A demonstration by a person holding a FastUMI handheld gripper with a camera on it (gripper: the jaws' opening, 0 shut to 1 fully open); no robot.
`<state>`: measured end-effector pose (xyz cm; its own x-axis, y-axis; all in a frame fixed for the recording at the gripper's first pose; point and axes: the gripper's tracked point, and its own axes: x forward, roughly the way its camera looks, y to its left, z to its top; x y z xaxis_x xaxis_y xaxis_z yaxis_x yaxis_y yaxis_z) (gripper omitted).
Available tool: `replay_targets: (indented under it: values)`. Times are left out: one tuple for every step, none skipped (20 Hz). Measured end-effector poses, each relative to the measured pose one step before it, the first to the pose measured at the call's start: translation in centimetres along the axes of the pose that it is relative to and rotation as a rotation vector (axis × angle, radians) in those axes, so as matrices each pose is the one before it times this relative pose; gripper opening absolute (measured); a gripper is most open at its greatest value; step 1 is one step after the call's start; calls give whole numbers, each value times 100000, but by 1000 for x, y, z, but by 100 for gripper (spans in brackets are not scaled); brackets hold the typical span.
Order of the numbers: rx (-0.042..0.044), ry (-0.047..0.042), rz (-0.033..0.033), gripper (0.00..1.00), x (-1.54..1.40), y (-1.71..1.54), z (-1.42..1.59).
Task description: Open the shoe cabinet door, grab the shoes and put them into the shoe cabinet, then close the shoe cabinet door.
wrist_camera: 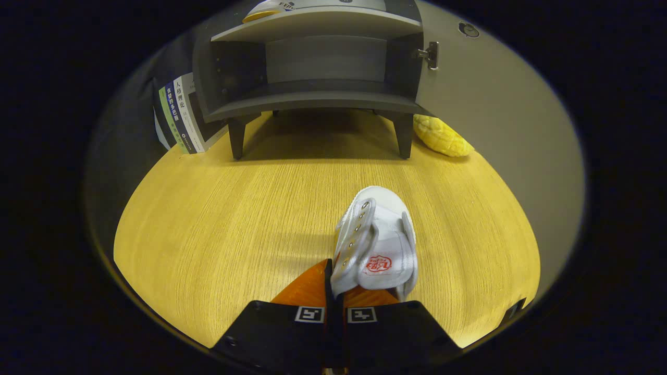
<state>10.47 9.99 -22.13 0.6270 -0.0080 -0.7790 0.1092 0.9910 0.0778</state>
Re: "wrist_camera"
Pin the white canvas shoe red logo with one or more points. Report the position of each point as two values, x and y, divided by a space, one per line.
385 234

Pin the yellow textured bun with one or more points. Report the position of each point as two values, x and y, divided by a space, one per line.
443 138

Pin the black backdrop cloth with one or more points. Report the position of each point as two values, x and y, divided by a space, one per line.
125 140

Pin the white shoe yellow sole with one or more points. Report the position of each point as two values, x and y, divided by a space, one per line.
266 10

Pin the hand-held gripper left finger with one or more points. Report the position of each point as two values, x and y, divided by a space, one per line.
276 338

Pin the dark blue spine book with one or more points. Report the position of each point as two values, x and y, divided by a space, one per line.
180 112

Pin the white spine book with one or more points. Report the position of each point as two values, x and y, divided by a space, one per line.
190 109

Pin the metal door hinge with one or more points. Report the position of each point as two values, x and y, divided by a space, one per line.
430 54

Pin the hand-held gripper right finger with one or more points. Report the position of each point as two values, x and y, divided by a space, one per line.
401 338

